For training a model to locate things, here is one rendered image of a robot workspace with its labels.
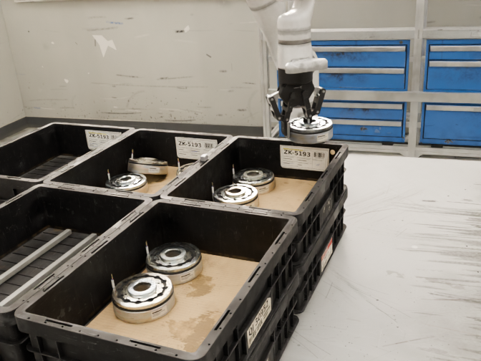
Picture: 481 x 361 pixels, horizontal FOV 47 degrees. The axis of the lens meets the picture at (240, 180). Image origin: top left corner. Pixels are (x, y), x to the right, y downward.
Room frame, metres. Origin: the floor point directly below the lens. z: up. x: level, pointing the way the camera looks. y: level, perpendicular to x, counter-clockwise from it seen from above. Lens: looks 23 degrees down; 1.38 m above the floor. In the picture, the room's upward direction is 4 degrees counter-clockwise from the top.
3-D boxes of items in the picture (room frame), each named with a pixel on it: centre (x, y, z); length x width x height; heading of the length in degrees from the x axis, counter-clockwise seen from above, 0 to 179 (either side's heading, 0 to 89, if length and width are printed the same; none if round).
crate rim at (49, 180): (1.25, 0.22, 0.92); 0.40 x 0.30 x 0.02; 156
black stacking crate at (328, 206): (1.13, -0.05, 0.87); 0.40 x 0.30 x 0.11; 156
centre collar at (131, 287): (0.79, 0.18, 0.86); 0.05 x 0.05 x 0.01
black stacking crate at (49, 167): (1.38, 0.50, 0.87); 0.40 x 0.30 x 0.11; 156
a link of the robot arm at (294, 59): (1.17, -0.14, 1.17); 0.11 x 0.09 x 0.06; 16
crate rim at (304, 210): (1.13, -0.05, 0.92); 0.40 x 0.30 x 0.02; 156
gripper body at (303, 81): (1.19, -0.13, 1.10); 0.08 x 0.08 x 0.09
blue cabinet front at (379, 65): (3.01, -0.58, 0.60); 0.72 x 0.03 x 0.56; 70
